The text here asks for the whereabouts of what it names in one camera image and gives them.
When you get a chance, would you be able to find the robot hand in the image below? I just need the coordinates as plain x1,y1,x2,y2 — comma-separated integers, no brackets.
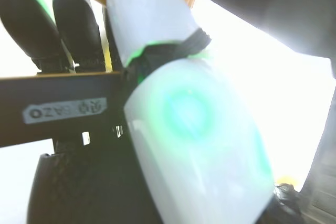
0,0,275,224

